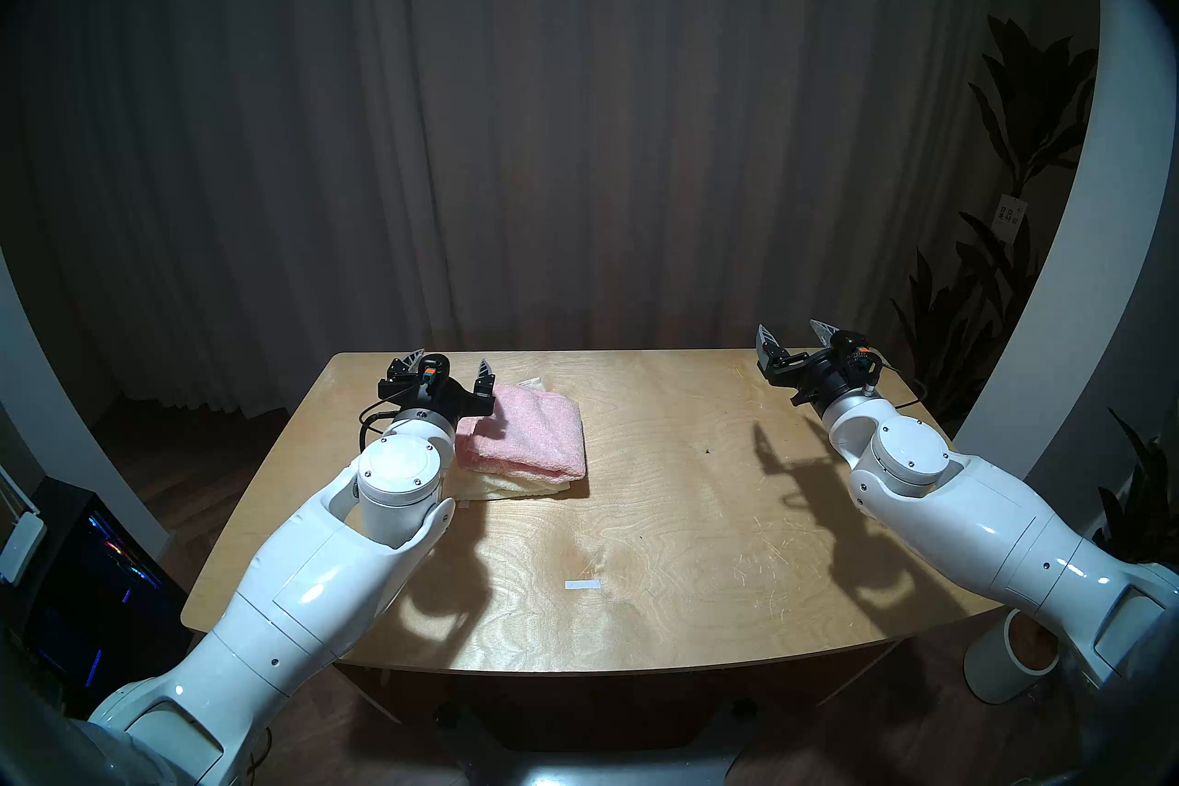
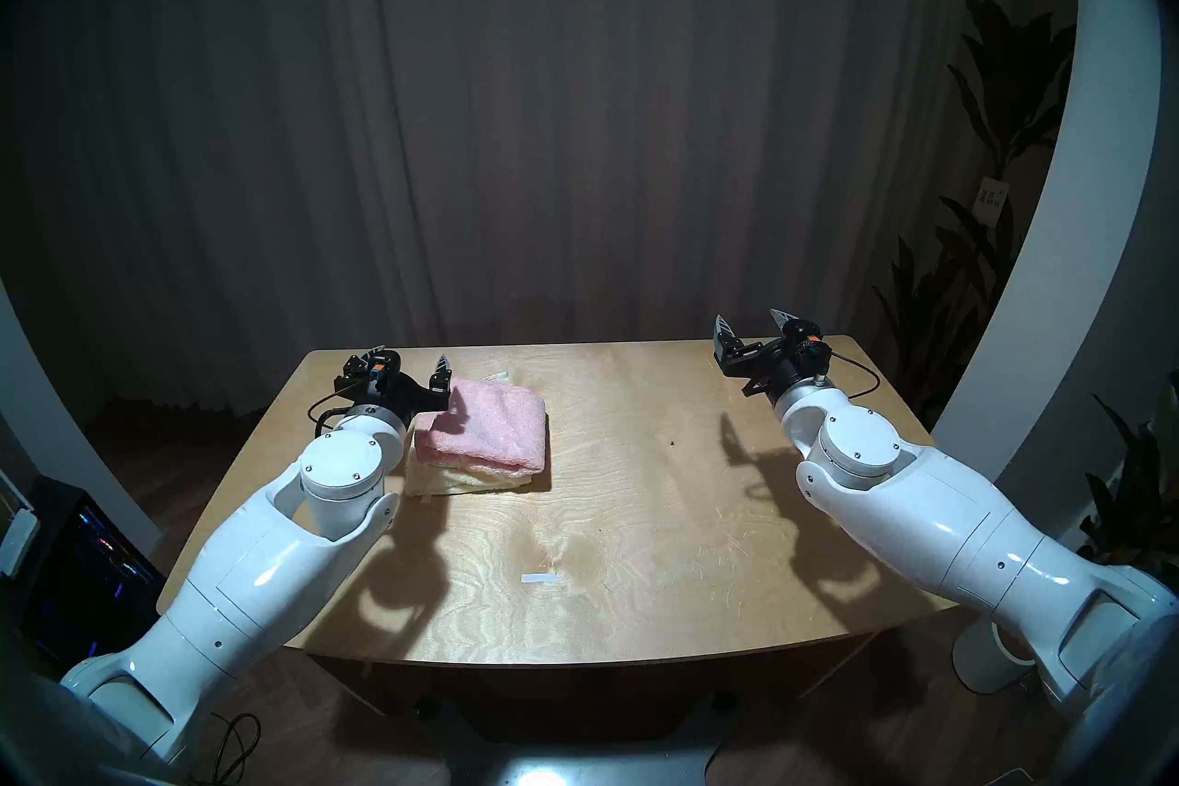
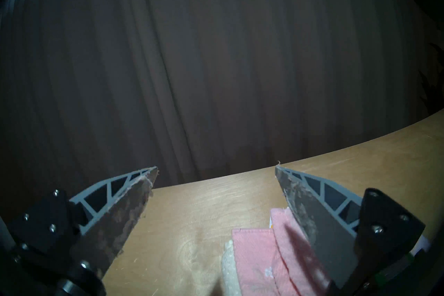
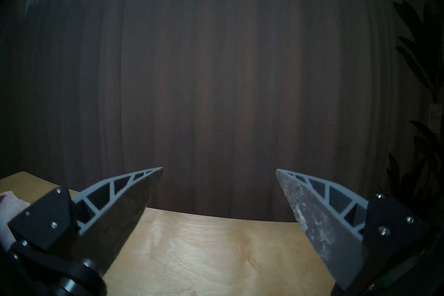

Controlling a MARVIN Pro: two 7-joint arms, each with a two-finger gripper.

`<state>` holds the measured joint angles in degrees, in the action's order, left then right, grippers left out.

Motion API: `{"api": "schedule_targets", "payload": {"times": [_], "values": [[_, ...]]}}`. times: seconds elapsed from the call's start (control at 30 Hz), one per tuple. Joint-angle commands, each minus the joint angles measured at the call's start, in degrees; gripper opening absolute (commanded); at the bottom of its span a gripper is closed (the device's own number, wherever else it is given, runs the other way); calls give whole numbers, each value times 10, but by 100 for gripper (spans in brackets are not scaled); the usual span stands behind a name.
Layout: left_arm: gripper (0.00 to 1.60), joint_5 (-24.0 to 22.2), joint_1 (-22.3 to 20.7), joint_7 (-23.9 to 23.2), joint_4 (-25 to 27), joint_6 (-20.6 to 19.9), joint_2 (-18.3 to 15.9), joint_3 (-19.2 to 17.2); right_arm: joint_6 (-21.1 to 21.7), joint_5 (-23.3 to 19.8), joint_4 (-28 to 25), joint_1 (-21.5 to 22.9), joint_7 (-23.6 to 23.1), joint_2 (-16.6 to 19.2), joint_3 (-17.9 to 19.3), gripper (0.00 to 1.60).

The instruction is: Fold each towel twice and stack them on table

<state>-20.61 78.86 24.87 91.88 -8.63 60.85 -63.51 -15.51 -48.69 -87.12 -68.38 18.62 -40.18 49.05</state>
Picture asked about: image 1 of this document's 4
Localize grey pleated curtain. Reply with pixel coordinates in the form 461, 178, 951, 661
18, 0, 1097, 426

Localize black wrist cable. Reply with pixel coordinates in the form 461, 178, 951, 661
866, 356, 929, 412
357, 397, 406, 454

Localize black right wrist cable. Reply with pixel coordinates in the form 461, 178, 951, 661
866, 356, 929, 412

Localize white box device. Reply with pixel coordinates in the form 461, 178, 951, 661
0, 466, 47, 587

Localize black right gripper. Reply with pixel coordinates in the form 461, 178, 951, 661
755, 319, 876, 417

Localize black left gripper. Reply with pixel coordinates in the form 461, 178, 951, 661
378, 348, 498, 431

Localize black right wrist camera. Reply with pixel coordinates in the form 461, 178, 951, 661
832, 331, 878, 375

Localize black computer tower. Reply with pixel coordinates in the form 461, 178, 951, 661
23, 476, 194, 721

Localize white round plant pot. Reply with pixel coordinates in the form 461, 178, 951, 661
964, 607, 1065, 705

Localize cream textured towel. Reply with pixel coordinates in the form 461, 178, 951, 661
446, 377, 577, 502

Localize dark plant in white pot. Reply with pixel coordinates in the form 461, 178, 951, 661
1091, 408, 1179, 564

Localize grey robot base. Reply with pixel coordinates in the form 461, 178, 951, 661
433, 697, 761, 786

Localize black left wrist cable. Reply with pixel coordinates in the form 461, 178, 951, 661
357, 397, 406, 454

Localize pink terry towel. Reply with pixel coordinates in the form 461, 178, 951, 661
455, 384, 588, 484

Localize tall dark leafy plant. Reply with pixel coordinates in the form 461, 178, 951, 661
892, 15, 1099, 435

